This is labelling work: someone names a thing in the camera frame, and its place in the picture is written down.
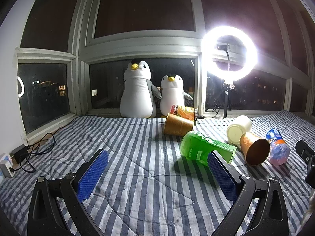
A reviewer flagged brown paper cup near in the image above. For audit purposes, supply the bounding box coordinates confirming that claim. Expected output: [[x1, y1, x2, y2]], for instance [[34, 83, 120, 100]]
[[240, 132, 270, 166]]

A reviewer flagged brown paper cup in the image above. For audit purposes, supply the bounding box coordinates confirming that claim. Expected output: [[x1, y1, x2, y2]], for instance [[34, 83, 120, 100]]
[[240, 132, 270, 166], [163, 113, 194, 136]]

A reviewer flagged white plastic cup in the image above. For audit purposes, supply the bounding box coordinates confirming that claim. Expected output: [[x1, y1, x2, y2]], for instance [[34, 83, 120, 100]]
[[226, 115, 252, 145]]

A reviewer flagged brown paper cup far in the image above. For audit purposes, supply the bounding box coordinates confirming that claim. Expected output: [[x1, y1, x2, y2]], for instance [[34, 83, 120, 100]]
[[163, 113, 194, 136]]

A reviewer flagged white power strip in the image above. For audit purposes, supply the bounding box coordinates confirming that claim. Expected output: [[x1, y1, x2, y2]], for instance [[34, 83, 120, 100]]
[[0, 153, 15, 178]]

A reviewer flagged black power adapter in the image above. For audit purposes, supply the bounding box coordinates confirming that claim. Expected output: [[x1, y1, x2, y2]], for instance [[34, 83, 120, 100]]
[[12, 144, 29, 164]]

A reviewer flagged striped blue white bedsheet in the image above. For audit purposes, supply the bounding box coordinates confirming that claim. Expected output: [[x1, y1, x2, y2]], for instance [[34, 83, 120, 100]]
[[1, 111, 314, 235]]

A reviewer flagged black power strip on sill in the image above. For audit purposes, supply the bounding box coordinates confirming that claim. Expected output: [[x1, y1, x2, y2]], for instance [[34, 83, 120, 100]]
[[195, 108, 205, 119]]

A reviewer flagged small white penguin plush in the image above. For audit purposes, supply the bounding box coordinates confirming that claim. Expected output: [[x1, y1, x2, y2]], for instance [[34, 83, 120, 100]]
[[160, 75, 193, 116]]

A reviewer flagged large white penguin plush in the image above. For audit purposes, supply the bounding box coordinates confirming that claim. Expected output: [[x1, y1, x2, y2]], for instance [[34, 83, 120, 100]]
[[120, 59, 162, 118]]

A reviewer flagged black ring light tripod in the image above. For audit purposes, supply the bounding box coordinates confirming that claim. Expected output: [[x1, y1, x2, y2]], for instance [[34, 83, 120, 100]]
[[212, 44, 231, 119]]

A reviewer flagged bright ring light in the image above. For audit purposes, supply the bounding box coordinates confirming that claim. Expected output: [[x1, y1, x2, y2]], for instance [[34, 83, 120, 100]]
[[201, 26, 258, 84]]

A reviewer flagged white window frame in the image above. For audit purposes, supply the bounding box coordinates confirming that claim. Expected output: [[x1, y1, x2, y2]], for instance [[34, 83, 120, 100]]
[[15, 0, 314, 140]]

